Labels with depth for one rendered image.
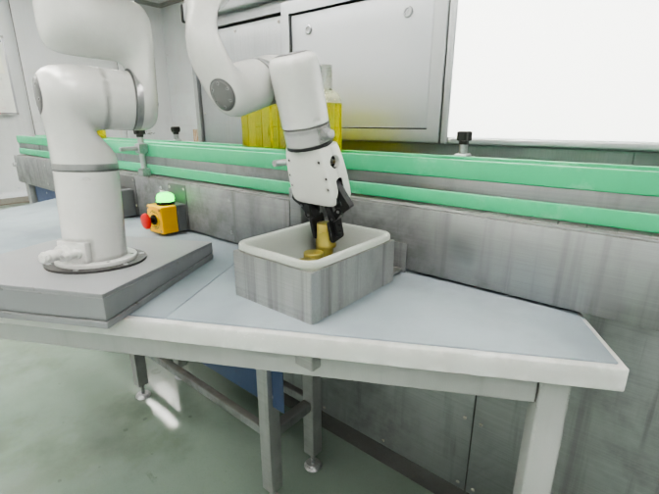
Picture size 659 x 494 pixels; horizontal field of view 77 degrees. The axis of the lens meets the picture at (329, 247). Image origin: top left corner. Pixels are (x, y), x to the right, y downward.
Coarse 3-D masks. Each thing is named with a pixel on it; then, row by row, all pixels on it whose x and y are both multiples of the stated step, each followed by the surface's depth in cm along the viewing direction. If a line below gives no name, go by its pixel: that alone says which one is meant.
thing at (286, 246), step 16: (304, 224) 78; (352, 224) 77; (256, 240) 69; (272, 240) 72; (288, 240) 75; (304, 240) 78; (352, 240) 77; (368, 240) 75; (384, 240) 70; (272, 256) 61; (288, 256) 75; (336, 256) 60
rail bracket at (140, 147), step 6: (138, 132) 113; (144, 132) 114; (138, 138) 114; (138, 144) 113; (144, 144) 114; (120, 150) 111; (126, 150) 111; (132, 150) 113; (138, 150) 114; (144, 150) 115; (144, 156) 115; (144, 162) 116; (144, 168) 116; (138, 174) 117; (144, 174) 116; (150, 174) 117
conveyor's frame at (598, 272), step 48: (144, 192) 119; (192, 192) 103; (240, 192) 91; (240, 240) 95; (432, 240) 74; (480, 240) 69; (528, 240) 64; (576, 240) 59; (624, 240) 56; (528, 288) 65; (576, 288) 61; (624, 288) 57
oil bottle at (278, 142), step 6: (276, 108) 96; (276, 114) 96; (276, 120) 96; (276, 126) 97; (276, 132) 97; (282, 132) 96; (276, 138) 98; (282, 138) 96; (276, 144) 98; (282, 144) 97
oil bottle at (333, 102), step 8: (328, 88) 88; (328, 96) 87; (336, 96) 89; (328, 104) 87; (336, 104) 89; (328, 112) 87; (336, 112) 89; (336, 120) 90; (336, 128) 90; (336, 136) 91
